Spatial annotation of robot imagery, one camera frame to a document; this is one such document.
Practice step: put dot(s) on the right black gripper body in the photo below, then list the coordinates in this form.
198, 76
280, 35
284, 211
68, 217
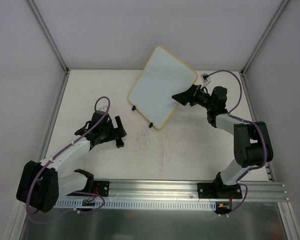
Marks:
193, 95

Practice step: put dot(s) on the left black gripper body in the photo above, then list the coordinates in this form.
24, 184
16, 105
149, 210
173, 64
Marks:
115, 132

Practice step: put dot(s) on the yellow framed whiteboard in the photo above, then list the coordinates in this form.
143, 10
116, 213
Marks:
163, 76

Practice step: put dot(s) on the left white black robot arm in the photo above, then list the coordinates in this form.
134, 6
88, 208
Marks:
43, 182

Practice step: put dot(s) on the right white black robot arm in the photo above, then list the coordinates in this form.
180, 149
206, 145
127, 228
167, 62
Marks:
252, 147

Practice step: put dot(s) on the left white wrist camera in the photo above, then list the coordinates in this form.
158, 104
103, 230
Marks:
102, 110

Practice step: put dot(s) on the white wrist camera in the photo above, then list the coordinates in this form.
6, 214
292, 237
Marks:
102, 110
205, 79

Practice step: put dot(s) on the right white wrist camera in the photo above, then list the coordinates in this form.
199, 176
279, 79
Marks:
205, 79

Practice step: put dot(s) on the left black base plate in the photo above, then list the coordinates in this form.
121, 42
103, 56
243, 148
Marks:
100, 187

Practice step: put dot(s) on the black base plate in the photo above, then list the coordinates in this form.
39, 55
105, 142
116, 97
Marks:
100, 187
211, 190

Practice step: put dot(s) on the aluminium extrusion rail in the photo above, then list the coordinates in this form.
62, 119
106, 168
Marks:
177, 190

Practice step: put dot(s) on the white slotted cable duct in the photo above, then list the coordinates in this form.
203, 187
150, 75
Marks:
126, 204

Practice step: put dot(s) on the right aluminium frame post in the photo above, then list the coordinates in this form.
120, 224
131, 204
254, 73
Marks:
265, 34

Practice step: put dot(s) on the aluminium frame post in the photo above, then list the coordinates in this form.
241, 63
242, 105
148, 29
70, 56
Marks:
265, 34
47, 34

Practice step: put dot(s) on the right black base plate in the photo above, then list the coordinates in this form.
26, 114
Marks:
211, 190

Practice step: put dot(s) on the left aluminium frame post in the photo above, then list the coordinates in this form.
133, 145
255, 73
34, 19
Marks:
47, 34

